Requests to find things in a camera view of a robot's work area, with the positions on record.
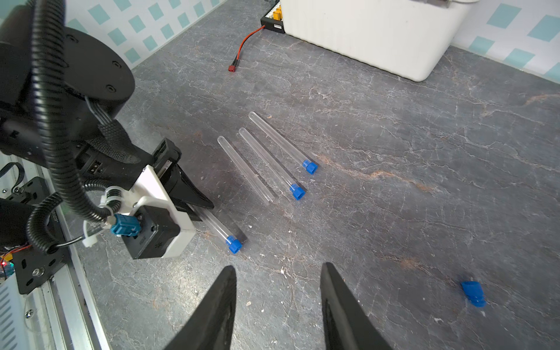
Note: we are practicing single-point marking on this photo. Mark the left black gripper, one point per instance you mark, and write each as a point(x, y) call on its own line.
point(176, 183)

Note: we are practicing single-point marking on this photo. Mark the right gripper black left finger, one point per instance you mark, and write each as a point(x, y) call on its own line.
point(211, 324)

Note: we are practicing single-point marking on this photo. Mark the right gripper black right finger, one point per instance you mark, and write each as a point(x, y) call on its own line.
point(344, 322)

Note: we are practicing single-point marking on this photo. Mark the clear test tube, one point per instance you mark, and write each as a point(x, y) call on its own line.
point(212, 222)
point(281, 141)
point(251, 177)

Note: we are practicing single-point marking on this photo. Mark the blue stopper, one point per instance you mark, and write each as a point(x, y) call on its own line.
point(297, 191)
point(474, 293)
point(234, 244)
point(310, 166)

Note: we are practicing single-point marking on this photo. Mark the clear test tube diagonal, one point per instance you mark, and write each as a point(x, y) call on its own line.
point(267, 157)

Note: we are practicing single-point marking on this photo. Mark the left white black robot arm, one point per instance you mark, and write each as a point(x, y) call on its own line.
point(61, 90)

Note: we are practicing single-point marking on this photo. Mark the black yellow battery charger board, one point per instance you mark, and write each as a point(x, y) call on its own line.
point(273, 19)

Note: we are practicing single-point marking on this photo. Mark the brown lid storage toolbox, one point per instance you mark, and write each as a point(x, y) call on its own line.
point(406, 38)

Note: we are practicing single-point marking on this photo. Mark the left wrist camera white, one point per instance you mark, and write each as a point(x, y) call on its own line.
point(148, 222)

